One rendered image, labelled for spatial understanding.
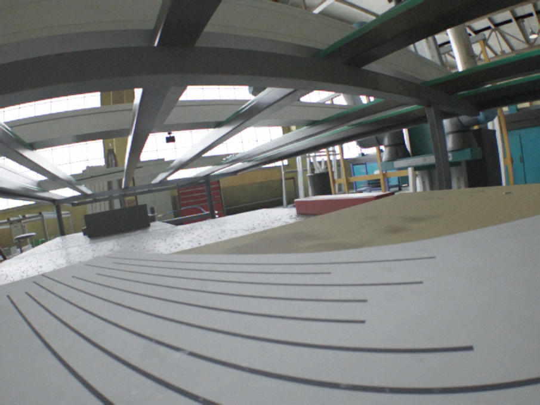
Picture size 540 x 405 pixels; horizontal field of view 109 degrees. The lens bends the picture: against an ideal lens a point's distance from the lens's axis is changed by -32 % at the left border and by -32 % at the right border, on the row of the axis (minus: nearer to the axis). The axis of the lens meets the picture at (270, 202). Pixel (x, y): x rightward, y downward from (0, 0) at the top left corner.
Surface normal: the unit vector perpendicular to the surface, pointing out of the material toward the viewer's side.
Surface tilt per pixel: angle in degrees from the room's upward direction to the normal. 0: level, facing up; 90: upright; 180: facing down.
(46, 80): 90
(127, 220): 90
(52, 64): 90
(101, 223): 90
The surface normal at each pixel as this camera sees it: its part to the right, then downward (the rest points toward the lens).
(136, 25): 0.52, -0.04
